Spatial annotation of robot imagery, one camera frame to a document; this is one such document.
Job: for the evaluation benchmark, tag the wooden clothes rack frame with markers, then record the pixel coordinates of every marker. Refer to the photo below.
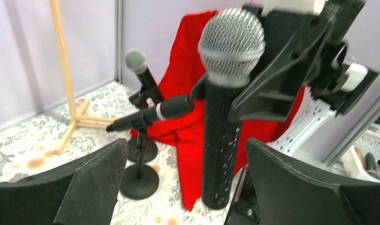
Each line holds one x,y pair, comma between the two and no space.
77,109

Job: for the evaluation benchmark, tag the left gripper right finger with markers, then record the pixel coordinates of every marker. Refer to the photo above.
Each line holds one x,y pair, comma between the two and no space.
292,192

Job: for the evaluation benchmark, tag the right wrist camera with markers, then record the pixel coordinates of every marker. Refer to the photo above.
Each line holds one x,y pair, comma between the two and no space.
297,6

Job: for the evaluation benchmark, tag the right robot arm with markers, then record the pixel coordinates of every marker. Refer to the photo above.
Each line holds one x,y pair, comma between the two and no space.
302,127

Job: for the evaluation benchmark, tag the black microphone silver grille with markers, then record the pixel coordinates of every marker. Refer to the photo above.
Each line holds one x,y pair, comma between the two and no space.
136,62

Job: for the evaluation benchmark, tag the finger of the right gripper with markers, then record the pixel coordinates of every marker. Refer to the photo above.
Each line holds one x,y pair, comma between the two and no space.
198,90

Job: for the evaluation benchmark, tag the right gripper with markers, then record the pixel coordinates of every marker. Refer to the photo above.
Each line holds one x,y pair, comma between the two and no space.
304,50

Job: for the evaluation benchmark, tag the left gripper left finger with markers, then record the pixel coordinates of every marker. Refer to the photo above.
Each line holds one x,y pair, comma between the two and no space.
81,192

